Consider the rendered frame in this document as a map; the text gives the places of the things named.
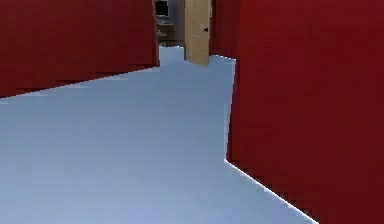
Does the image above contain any tan wooden room door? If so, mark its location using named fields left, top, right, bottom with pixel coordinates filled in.
left=184, top=0, right=212, bottom=67

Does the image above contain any brown wooden desk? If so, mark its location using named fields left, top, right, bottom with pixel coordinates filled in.
left=156, top=19, right=185, bottom=48

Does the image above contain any black computer monitor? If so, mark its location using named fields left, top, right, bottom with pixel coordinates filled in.
left=154, top=0, right=170, bottom=18

